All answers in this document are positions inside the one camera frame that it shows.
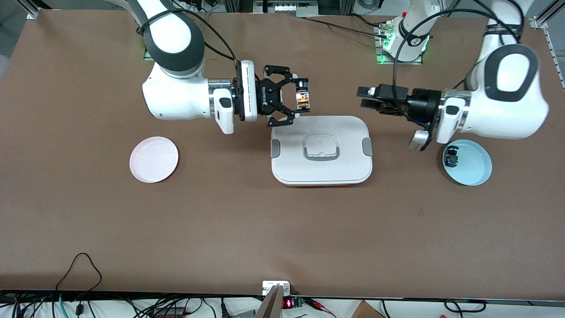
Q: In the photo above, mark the grey aluminium post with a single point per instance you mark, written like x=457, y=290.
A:
x=270, y=307

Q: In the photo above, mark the aluminium frame profile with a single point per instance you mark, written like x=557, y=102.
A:
x=33, y=11
x=540, y=20

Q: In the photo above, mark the green push-button switch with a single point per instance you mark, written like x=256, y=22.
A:
x=451, y=160

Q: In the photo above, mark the white lidded storage box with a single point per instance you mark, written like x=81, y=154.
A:
x=291, y=168

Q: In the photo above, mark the red black test leads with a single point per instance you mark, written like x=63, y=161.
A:
x=320, y=307

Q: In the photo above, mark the orange push-button switch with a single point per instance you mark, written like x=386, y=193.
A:
x=303, y=100

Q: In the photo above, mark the light blue round plate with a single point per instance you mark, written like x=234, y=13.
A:
x=474, y=168

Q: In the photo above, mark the brown cardboard piece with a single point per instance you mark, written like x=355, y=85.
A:
x=366, y=311

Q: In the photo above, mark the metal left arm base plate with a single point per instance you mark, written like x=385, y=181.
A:
x=399, y=62

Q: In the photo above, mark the perforated metal strip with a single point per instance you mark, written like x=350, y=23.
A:
x=557, y=62

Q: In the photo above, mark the red LED display module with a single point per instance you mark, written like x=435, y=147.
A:
x=288, y=303

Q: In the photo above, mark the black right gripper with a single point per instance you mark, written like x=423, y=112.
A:
x=266, y=98

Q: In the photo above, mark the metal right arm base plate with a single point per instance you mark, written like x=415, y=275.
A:
x=147, y=55

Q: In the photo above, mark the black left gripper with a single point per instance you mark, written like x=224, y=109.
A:
x=420, y=106

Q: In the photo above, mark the white socket block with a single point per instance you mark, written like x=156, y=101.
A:
x=269, y=287

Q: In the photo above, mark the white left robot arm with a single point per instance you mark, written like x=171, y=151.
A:
x=512, y=88

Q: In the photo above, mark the white power strip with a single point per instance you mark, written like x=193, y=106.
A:
x=284, y=8

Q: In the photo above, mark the pink round plate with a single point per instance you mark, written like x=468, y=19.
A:
x=154, y=160

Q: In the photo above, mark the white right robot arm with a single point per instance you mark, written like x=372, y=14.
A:
x=176, y=39

